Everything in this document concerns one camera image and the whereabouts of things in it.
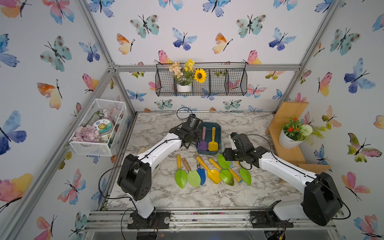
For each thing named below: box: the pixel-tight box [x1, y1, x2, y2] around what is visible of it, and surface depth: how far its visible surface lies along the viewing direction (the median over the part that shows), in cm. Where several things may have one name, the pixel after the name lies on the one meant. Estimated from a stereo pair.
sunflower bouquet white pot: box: [168, 59, 207, 93], surface depth 86 cm
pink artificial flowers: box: [71, 124, 101, 143], surface depth 61 cm
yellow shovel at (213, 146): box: [208, 127, 219, 152], surface depth 104 cm
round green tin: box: [93, 119, 113, 135], surface depth 67 cm
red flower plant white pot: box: [279, 116, 325, 149], surface depth 84 cm
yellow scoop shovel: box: [196, 156, 222, 185], surface depth 90 cm
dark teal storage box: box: [197, 135, 222, 156], surface depth 100 cm
